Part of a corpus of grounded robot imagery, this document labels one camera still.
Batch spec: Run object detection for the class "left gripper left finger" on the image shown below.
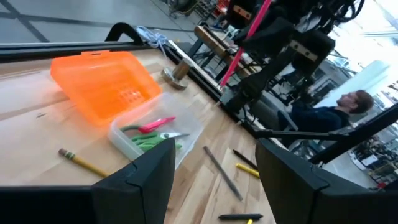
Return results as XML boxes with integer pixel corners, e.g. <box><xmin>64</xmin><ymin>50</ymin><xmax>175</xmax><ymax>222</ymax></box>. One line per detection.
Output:
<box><xmin>91</xmin><ymin>138</ymin><xmax>177</xmax><ymax>224</ymax></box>

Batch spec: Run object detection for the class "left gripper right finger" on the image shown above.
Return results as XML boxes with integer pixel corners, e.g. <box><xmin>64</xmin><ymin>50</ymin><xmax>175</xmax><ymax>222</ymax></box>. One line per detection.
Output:
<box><xmin>255</xmin><ymin>138</ymin><xmax>342</xmax><ymax>224</ymax></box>

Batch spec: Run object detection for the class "yellow pen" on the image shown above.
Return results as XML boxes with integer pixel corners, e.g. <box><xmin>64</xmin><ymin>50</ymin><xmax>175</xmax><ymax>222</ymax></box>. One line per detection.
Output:
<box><xmin>235</xmin><ymin>162</ymin><xmax>261</xmax><ymax>179</ymax></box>

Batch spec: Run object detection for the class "black pen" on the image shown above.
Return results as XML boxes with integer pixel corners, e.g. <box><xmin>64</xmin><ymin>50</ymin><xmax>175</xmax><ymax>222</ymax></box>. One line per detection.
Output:
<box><xmin>217</xmin><ymin>213</ymin><xmax>264</xmax><ymax>222</ymax></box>
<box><xmin>232</xmin><ymin>149</ymin><xmax>259</xmax><ymax>171</ymax></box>

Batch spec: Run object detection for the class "thin yellow wooden pencil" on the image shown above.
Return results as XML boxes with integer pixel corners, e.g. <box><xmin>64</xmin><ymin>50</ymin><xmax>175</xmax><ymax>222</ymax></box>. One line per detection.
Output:
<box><xmin>58</xmin><ymin>147</ymin><xmax>109</xmax><ymax>178</ymax></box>

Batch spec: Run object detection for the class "pink marker pen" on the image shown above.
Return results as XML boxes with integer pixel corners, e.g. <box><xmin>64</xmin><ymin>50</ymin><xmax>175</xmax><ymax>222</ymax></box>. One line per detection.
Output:
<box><xmin>137</xmin><ymin>116</ymin><xmax>177</xmax><ymax>134</ymax></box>

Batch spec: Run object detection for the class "grey pencil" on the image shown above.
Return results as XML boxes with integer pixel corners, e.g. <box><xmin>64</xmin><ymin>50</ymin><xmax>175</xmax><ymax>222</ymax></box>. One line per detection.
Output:
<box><xmin>203</xmin><ymin>145</ymin><xmax>244</xmax><ymax>202</ymax></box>

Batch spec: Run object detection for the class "clear pencil box orange lid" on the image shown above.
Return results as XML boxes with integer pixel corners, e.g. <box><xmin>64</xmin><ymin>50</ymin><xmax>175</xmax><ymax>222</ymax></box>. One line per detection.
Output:
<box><xmin>49</xmin><ymin>49</ymin><xmax>205</xmax><ymax>170</ymax></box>

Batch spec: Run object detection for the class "person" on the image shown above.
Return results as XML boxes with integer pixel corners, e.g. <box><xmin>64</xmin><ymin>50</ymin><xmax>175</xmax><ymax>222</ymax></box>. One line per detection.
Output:
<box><xmin>278</xmin><ymin>89</ymin><xmax>376</xmax><ymax>147</ymax></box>

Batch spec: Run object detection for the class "white bundled cable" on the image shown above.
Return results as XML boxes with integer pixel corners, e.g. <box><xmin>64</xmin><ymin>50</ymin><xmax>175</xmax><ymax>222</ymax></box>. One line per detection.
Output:
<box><xmin>135</xmin><ymin>25</ymin><xmax>170</xmax><ymax>58</ymax></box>

